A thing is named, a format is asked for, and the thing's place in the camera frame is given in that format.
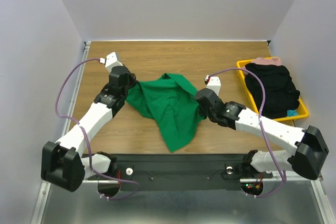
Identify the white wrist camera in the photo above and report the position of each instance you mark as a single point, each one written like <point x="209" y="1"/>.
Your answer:
<point x="110" y="61"/>
<point x="213" y="83"/>

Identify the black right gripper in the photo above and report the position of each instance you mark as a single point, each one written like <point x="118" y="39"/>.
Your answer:
<point x="202" y="100"/>

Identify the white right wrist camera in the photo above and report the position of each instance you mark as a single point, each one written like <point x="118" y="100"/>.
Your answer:
<point x="213" y="83"/>

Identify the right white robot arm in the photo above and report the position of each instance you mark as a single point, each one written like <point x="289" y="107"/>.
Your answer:
<point x="304" y="151"/>

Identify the aluminium mounting rail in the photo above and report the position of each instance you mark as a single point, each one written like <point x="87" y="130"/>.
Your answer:
<point x="69" y="173"/>

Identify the green t shirt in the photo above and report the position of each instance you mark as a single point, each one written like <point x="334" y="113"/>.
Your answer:
<point x="170" y="102"/>

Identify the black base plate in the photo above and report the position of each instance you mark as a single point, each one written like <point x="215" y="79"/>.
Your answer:
<point x="170" y="172"/>

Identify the yellow plastic bin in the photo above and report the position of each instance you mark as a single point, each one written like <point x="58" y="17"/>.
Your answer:
<point x="302" y="110"/>

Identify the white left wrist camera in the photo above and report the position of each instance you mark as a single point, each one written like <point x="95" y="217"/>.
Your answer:
<point x="110" y="61"/>

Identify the black t shirt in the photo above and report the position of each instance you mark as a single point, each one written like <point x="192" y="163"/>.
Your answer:
<point x="281" y="93"/>

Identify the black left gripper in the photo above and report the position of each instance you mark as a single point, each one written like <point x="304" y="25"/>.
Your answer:
<point x="133" y="82"/>

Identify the teal t shirt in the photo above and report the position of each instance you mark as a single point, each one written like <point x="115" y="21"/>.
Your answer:
<point x="291" y="113"/>

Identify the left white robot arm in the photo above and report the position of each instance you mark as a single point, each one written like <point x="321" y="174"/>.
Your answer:
<point x="78" y="138"/>

